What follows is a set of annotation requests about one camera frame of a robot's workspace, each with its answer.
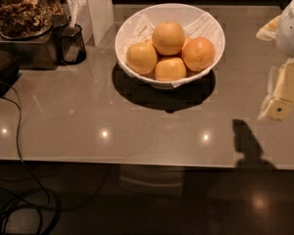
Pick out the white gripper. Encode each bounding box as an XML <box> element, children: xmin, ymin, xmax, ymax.
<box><xmin>256</xmin><ymin>0</ymin><xmax>294</xmax><ymax>122</ymax></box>

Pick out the orange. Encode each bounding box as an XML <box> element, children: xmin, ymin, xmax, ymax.
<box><xmin>152</xmin><ymin>22</ymin><xmax>185</xmax><ymax>56</ymax></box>
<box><xmin>182</xmin><ymin>37</ymin><xmax>216</xmax><ymax>71</ymax></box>
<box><xmin>125</xmin><ymin>41</ymin><xmax>158</xmax><ymax>75</ymax></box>
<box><xmin>155</xmin><ymin>57</ymin><xmax>187</xmax><ymax>81</ymax></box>

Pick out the white ceramic bowl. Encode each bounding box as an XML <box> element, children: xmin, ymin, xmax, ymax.
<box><xmin>114</xmin><ymin>3</ymin><xmax>226</xmax><ymax>90</ymax></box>

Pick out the white paper in bowl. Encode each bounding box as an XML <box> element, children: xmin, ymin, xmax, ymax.
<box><xmin>122</xmin><ymin>12</ymin><xmax>223</xmax><ymax>89</ymax></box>

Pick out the white box column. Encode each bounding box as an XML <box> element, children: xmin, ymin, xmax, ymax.
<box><xmin>76</xmin><ymin>0</ymin><xmax>114</xmax><ymax>46</ymax></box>

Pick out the white utensil in cup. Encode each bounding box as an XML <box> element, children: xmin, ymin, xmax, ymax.
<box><xmin>63</xmin><ymin>0</ymin><xmax>78</xmax><ymax>36</ymax></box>

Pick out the black mesh cup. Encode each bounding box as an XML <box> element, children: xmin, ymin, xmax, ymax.
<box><xmin>52</xmin><ymin>24</ymin><xmax>86</xmax><ymax>66</ymax></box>

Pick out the metal box stand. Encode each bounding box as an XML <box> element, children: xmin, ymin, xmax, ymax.
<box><xmin>0</xmin><ymin>15</ymin><xmax>68</xmax><ymax>70</ymax></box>

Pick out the glass jar of nuts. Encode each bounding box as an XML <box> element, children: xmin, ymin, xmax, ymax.
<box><xmin>0</xmin><ymin>0</ymin><xmax>52</xmax><ymax>40</ymax></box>

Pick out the dark device on left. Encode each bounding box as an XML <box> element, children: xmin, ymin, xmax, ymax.
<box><xmin>0</xmin><ymin>51</ymin><xmax>21</xmax><ymax>97</ymax></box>

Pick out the black cable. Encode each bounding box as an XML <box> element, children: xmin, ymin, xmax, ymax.
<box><xmin>0</xmin><ymin>85</ymin><xmax>62</xmax><ymax>235</ymax></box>

